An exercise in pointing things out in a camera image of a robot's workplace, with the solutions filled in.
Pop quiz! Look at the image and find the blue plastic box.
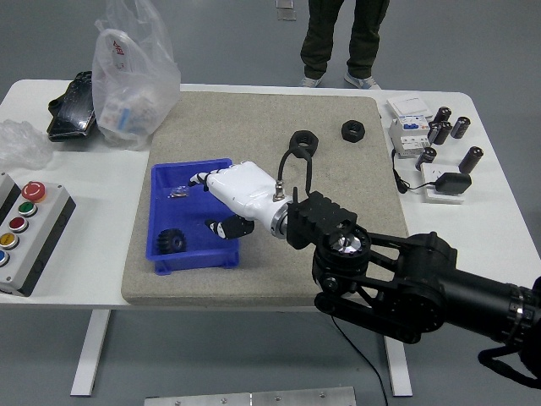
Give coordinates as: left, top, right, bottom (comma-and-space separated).
145, 157, 242, 275

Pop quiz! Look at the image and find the black cable under table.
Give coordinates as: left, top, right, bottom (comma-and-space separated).
329, 315, 389, 406

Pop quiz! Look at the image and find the black plastic tray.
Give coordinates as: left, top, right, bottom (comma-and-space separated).
46, 70, 101, 143

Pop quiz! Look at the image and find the large black hex nut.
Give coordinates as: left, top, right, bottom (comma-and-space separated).
289, 129, 319, 160

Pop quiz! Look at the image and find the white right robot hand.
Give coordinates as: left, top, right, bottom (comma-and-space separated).
189, 160, 287, 241

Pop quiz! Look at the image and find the white circuit breaker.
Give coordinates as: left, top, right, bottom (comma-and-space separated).
388, 116, 436, 160

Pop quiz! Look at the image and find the white table leg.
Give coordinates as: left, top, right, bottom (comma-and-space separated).
69, 310, 112, 398
382, 336, 413, 398

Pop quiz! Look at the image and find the white power socket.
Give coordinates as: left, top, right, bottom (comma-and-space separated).
420, 162, 468, 205

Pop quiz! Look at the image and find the white translucent plastic bag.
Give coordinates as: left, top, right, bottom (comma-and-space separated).
91, 0, 182, 151

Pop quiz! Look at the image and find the small black hex nut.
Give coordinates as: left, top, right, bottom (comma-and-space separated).
340, 119, 367, 143

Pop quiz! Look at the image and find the grey push-button control box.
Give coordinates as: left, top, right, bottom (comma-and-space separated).
0, 172, 78, 297

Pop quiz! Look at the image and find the silver metal plate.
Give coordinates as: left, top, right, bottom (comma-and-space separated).
144, 386, 357, 406

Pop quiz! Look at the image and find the grey-brown mat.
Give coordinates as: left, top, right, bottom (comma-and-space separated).
121, 91, 410, 308

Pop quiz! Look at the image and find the flat white switch box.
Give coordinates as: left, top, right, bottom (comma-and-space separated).
385, 96, 433, 122

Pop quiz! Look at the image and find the black adapter cord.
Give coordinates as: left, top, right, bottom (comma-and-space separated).
391, 148, 439, 195

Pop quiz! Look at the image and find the clear crumpled plastic wrap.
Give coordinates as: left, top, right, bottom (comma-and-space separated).
0, 119, 54, 170

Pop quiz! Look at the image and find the large black gear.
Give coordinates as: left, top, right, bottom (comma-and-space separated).
156, 228, 188, 255

